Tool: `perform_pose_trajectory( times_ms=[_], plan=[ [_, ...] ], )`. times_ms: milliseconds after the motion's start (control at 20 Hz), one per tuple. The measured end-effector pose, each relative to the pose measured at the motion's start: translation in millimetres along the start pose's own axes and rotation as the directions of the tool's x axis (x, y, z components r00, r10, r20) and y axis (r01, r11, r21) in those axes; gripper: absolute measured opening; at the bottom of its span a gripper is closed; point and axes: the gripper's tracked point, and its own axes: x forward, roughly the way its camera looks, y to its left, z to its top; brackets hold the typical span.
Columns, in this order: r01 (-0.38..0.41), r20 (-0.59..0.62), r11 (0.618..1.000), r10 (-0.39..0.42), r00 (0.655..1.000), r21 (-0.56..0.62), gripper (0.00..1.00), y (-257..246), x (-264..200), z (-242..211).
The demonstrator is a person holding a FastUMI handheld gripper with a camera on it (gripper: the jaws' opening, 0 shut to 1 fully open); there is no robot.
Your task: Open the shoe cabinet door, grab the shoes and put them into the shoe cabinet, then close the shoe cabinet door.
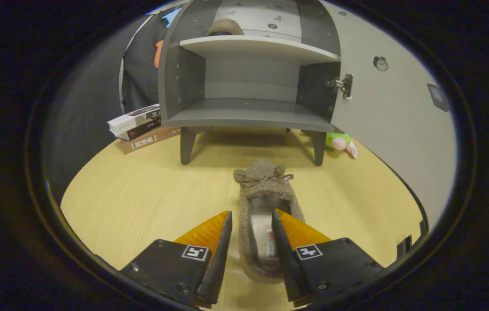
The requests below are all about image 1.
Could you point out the brown book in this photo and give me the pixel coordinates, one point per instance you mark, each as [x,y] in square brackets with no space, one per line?
[149,140]

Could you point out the black book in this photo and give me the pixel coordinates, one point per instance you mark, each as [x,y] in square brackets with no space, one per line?
[145,128]

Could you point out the black backdrop cloth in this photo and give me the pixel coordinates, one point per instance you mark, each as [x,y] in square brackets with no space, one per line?
[93,108]

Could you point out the grey shoe cabinet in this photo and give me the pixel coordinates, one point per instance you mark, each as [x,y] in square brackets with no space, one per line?
[248,114]

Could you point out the white book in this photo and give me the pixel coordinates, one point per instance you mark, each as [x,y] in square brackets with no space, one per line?
[125,123]

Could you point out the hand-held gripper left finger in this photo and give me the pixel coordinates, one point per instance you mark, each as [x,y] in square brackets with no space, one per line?
[220,263]

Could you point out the green pink plush toy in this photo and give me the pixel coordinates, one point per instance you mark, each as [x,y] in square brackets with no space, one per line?
[338,140]

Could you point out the white shoe cabinet door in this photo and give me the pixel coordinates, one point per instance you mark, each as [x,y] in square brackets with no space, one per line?
[391,129]

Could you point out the brown fuzzy shoe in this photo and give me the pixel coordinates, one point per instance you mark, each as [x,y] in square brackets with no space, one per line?
[225,26]
[263,190]

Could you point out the metal door hinge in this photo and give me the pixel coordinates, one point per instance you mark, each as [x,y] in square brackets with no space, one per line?
[346,84]

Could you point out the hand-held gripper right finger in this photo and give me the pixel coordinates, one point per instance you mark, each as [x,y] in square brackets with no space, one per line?
[287,263]

